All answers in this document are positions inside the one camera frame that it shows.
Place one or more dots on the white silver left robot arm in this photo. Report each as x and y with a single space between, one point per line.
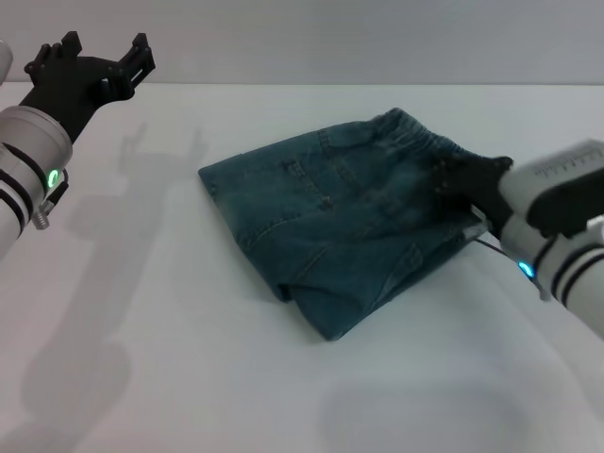
23 156

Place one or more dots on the blue denim shorts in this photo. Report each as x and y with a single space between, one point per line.
340 222

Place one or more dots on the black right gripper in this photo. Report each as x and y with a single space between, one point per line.
481 184

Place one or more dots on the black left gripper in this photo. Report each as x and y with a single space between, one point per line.
71 89

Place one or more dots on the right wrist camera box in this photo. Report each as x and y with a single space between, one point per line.
557 189

